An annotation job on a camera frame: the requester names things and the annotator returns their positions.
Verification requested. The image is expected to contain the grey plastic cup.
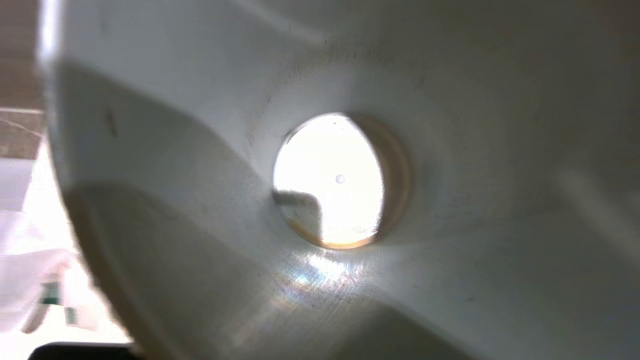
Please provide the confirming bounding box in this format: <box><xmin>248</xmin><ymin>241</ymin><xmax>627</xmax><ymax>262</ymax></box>
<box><xmin>37</xmin><ymin>0</ymin><xmax>640</xmax><ymax>360</ymax></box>

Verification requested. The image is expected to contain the clear packet with green toothbrush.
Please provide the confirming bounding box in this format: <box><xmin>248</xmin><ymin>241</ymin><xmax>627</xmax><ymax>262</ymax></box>
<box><xmin>0</xmin><ymin>210</ymin><xmax>103</xmax><ymax>336</ymax></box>

